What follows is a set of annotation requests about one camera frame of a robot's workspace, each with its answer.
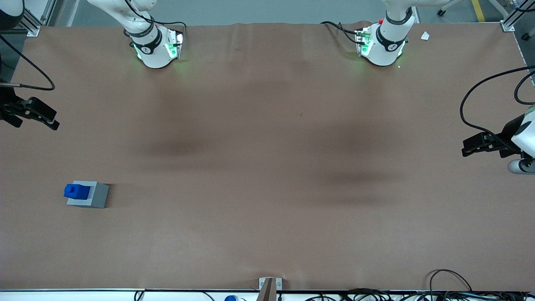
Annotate brown table cover mat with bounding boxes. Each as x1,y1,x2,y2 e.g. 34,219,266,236
0,21,535,292

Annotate black cable bundle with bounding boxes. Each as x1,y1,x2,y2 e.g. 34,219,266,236
304,288,535,301

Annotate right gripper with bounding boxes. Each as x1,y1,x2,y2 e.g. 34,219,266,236
0,89,60,131

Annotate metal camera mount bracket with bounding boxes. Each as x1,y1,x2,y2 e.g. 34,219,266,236
256,277,283,301

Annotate gray square base block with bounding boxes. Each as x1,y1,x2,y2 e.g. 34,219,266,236
66,181,110,209

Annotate blue plastic part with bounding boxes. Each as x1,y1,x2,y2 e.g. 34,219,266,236
64,183,92,200

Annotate aluminium frame post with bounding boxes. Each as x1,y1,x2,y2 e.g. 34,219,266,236
17,0,58,38
489,0,535,32

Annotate black looped cable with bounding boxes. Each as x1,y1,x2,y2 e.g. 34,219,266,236
429,269,473,293

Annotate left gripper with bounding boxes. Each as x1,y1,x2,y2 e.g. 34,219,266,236
462,106,535,158

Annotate black base power cable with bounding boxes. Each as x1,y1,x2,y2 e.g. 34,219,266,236
320,20,364,45

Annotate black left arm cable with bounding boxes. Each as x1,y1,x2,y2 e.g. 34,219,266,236
460,66,535,140

